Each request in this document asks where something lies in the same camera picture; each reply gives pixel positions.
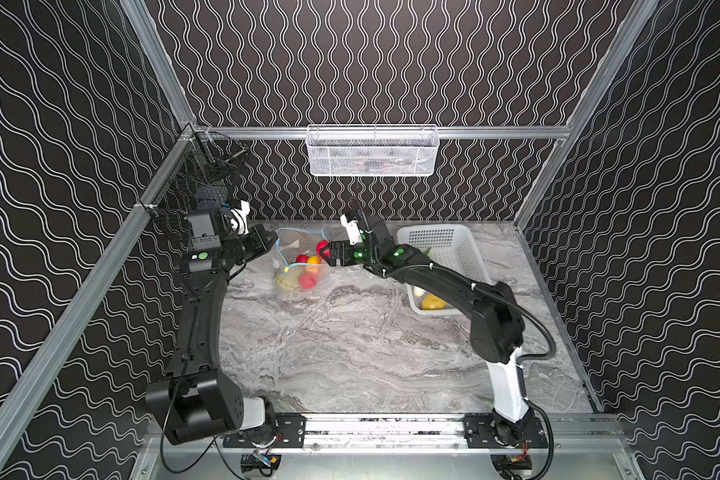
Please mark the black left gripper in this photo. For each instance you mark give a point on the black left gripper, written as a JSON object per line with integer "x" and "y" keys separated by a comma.
{"x": 261, "y": 241}

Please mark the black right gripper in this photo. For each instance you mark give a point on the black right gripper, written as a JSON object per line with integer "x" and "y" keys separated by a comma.
{"x": 339, "y": 253}

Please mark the orange red toy peach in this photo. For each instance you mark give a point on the orange red toy peach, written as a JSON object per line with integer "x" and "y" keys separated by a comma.
{"x": 313, "y": 265}

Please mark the clear zip bag blue zipper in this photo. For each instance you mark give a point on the clear zip bag blue zipper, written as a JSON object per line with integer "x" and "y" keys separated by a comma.
{"x": 297, "y": 266}

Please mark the green toy cabbage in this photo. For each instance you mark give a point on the green toy cabbage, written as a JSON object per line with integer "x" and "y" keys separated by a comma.
{"x": 287, "y": 281}

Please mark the white plastic perforated basket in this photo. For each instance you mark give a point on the white plastic perforated basket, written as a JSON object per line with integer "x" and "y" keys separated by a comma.
{"x": 450, "y": 245}

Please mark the red toy pomegranate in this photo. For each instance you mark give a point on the red toy pomegranate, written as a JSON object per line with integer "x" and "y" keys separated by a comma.
{"x": 308, "y": 281}

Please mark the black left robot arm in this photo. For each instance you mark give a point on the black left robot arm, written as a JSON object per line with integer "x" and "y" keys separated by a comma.
{"x": 195, "y": 399}

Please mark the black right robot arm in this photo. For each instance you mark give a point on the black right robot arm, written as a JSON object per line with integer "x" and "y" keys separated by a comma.
{"x": 496, "y": 324}

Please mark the yellow toy potato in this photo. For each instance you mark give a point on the yellow toy potato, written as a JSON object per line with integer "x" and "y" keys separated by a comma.
{"x": 433, "y": 303}

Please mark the aluminium back horizontal bar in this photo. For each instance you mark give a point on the aluminium back horizontal bar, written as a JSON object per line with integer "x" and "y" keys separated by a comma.
{"x": 358, "y": 131}

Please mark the aluminium left side bar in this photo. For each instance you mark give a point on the aluminium left side bar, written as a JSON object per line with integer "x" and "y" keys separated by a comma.
{"x": 88, "y": 306}

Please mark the white mesh wall basket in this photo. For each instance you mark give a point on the white mesh wall basket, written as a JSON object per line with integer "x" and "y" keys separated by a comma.
{"x": 378, "y": 156}

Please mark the aluminium frame corner post left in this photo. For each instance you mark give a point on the aluminium frame corner post left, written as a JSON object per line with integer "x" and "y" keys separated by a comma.
{"x": 154, "y": 50}

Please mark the aluminium frame corner post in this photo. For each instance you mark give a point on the aluminium frame corner post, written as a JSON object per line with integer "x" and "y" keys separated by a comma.
{"x": 627, "y": 34}
{"x": 154, "y": 50}

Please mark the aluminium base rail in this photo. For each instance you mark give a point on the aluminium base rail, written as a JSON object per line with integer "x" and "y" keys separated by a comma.
{"x": 431, "y": 433}

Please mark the aluminium frame corner post right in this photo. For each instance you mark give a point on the aluminium frame corner post right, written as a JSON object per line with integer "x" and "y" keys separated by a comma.
{"x": 627, "y": 34}

